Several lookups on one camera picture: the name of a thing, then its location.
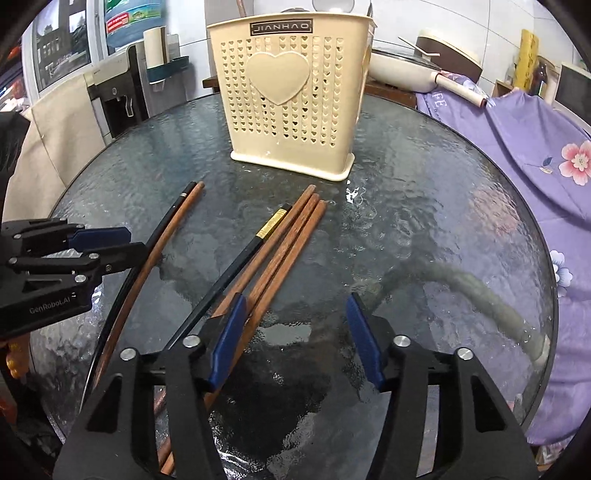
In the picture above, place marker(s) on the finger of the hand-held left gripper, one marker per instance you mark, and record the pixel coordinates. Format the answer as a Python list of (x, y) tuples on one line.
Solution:
[(120, 256), (101, 236)]

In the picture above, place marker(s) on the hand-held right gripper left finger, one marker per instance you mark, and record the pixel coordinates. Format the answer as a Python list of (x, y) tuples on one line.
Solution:
[(228, 341)]

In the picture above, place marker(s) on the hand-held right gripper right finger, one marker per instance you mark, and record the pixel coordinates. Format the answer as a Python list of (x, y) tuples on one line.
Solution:
[(367, 341)]

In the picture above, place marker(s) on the brown wooden chopstick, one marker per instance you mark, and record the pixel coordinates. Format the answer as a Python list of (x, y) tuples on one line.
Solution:
[(301, 240), (284, 226), (152, 270), (286, 240)]

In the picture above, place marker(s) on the plain black chopstick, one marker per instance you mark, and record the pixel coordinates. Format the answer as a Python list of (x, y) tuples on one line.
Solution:
[(168, 216)]

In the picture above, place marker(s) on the black chopstick with gold band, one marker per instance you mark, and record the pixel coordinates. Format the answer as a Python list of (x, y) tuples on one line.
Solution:
[(271, 225)]

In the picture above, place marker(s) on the cream perforated utensil holder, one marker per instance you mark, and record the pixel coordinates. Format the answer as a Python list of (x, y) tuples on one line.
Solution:
[(286, 120)]

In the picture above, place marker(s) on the person's left hand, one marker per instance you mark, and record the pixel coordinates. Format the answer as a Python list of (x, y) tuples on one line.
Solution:
[(17, 357)]

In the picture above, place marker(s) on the beige cloth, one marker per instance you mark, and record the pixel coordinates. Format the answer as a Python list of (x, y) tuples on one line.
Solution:
[(60, 138)]

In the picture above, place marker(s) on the grey water dispenser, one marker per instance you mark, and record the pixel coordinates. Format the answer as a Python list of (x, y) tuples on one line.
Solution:
[(115, 92)]

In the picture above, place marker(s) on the teal cup holder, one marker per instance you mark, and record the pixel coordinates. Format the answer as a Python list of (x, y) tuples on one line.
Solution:
[(171, 69)]

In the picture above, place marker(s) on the sliding window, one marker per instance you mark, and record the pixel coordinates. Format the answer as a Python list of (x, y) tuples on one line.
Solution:
[(60, 46)]

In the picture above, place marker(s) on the white paper cup sleeve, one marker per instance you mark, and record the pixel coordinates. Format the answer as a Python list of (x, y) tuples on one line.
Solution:
[(154, 44)]

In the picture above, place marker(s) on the purple floral cloth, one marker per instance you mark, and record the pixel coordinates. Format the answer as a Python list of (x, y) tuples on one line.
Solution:
[(531, 207)]

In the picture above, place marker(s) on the small wooden box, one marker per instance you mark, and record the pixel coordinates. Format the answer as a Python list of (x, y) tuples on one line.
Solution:
[(502, 90)]

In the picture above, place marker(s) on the white ladle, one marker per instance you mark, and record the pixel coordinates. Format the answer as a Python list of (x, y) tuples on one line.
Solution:
[(418, 47)]

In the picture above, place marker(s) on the brown and cream rice cooker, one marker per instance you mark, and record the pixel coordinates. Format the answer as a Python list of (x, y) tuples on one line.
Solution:
[(452, 55)]

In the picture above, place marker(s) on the brown glass bottle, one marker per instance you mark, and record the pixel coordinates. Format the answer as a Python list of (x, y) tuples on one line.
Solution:
[(545, 78)]

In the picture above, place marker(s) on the yellow roll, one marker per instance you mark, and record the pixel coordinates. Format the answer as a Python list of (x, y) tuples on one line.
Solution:
[(526, 57)]

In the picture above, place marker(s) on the white microwave oven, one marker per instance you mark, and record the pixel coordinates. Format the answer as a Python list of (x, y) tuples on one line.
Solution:
[(572, 87)]

